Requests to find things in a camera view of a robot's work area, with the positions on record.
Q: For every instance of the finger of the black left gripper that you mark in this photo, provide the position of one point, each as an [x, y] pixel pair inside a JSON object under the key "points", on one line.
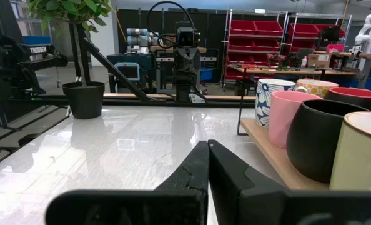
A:
{"points": [[180, 61], [193, 61]]}

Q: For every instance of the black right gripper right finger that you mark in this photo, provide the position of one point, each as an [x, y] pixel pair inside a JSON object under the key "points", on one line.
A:
{"points": [[251, 206]]}

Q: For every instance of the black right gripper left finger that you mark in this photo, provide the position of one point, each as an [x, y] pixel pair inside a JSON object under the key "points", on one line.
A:
{"points": [[173, 206]]}

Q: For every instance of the blue white floral mug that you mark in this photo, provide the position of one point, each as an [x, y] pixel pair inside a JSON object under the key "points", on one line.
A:
{"points": [[263, 103]]}

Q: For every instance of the pink mug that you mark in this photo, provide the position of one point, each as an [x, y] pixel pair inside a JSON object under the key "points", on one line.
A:
{"points": [[282, 118]]}

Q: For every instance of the light green mug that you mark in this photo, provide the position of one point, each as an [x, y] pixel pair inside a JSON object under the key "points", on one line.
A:
{"points": [[360, 156]]}

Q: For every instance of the yellow dotted mug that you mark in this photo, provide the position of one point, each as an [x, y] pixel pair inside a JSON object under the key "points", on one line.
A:
{"points": [[318, 89]]}

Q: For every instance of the black mug red interior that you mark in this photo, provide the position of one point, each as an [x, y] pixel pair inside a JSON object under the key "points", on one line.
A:
{"points": [[354, 98]]}

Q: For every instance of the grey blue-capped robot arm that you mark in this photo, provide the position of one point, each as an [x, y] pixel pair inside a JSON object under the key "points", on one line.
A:
{"points": [[138, 36]]}

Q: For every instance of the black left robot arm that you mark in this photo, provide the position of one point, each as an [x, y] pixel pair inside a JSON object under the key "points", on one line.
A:
{"points": [[185, 90]]}

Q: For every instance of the blue bin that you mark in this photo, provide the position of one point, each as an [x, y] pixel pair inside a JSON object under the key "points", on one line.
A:
{"points": [[206, 74]]}

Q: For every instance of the dark equipment cabinet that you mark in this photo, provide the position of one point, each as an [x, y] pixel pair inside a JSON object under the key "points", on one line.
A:
{"points": [[141, 62]]}

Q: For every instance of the teach pendant screen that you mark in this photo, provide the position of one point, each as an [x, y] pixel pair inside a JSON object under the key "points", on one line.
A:
{"points": [[127, 71]]}

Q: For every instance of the metal rack red bins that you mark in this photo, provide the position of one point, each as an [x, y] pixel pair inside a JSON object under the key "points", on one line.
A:
{"points": [[304, 31], [254, 31]]}

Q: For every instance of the wooden workbench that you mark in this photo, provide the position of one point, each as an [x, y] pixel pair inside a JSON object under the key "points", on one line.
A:
{"points": [[282, 71]]}

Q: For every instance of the black plant pot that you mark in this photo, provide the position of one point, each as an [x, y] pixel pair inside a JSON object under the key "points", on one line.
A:
{"points": [[84, 100]]}

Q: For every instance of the white bottle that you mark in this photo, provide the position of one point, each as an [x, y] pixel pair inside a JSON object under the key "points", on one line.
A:
{"points": [[304, 62]]}

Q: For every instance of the green leafy plant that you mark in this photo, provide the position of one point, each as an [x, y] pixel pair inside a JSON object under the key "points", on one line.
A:
{"points": [[70, 9]]}

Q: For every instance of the cardboard box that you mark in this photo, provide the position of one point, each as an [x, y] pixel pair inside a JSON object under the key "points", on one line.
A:
{"points": [[319, 61]]}

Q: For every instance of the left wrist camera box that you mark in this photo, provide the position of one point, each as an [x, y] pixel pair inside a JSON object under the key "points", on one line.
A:
{"points": [[185, 37]]}

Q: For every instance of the wooden shelf black metal frame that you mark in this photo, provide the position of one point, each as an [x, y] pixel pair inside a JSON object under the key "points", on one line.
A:
{"points": [[276, 159]]}

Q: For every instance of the black table frame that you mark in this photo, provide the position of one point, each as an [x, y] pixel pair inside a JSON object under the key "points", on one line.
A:
{"points": [[126, 102]]}

